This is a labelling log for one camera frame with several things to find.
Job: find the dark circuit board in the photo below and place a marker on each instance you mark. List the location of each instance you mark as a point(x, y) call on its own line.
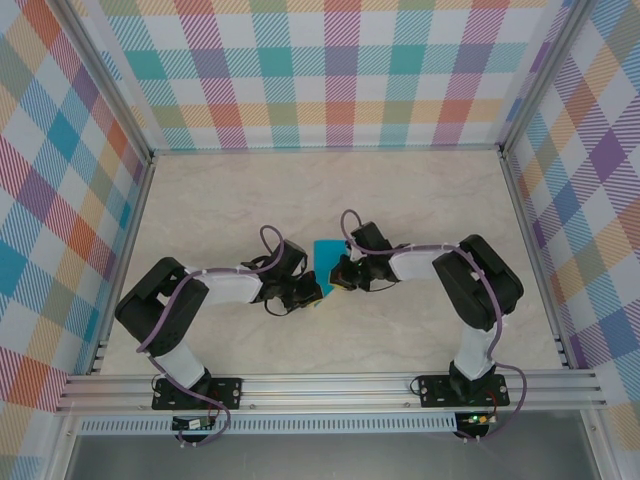
point(192, 424)

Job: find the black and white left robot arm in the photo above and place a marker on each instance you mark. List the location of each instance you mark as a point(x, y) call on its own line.
point(150, 300)

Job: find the aluminium mounting rail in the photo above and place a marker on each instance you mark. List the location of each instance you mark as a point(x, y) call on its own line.
point(325, 392)

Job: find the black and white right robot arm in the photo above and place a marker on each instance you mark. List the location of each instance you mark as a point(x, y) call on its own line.
point(490, 280)

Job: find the blue paper sheet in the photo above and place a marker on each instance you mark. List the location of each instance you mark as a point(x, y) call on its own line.
point(327, 255)

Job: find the aluminium frame leg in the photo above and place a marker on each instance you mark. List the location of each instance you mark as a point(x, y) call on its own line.
point(60, 450)
point(600, 450)

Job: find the aluminium table edge rail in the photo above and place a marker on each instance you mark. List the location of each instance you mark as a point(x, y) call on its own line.
point(127, 250)
point(533, 250)

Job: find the circuit board with green light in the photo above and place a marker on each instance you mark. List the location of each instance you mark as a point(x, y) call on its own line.
point(477, 419)

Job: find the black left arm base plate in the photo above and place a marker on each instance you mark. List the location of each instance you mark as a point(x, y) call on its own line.
point(227, 392)

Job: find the aluminium frame post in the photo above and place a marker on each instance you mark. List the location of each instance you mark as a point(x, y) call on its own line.
point(543, 75)
point(111, 75)

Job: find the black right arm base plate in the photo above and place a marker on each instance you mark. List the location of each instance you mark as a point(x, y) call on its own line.
point(435, 392)

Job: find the grey metal shelf plate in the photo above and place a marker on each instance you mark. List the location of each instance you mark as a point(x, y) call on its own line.
point(325, 460)

